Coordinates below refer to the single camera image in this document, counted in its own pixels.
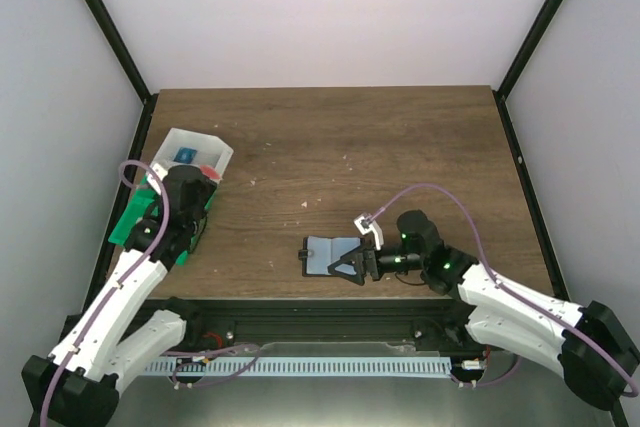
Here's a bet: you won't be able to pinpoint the green plastic bin middle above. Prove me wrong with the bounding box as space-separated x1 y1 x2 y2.
127 170 222 220

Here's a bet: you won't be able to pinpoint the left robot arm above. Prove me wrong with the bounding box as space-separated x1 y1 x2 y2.
21 161 220 426

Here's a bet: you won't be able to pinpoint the light blue cable duct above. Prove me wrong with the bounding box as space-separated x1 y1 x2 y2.
142 357 452 379

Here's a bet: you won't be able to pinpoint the purple cable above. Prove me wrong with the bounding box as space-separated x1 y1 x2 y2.
39 160 261 427
367 183 640 396

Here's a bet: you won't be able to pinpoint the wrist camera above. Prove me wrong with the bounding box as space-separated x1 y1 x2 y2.
353 213 384 250
147 161 170 182

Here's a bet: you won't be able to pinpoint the black leather card holder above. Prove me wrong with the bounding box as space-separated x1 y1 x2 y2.
298 236 361 277

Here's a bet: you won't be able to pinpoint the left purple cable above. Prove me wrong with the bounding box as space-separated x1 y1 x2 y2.
39 160 261 427

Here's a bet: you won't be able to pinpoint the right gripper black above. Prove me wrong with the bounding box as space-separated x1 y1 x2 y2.
329 241 425 286

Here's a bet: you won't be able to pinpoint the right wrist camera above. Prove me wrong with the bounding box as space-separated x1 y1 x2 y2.
353 213 384 250

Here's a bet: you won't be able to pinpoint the blue card in bin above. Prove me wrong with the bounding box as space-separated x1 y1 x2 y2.
174 147 197 164

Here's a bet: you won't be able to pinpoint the green plastic bin front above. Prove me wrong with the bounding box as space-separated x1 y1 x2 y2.
109 198 208 265

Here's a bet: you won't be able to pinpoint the green plastic bin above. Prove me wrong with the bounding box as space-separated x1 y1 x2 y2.
127 170 222 220
109 198 208 265

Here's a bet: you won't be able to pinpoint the white card red dots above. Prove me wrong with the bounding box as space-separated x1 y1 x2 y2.
199 165 221 182

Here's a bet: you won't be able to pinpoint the black aluminium frame rail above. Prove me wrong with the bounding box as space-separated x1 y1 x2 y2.
64 296 476 356

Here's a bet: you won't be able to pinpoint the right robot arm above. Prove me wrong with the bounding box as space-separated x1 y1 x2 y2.
309 210 639 411

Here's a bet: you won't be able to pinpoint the white plastic bin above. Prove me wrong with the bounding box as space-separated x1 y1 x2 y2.
152 128 234 178

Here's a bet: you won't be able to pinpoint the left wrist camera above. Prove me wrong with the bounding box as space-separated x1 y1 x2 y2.
147 161 170 182

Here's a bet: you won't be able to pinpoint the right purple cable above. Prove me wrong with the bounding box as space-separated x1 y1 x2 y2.
367 183 640 396

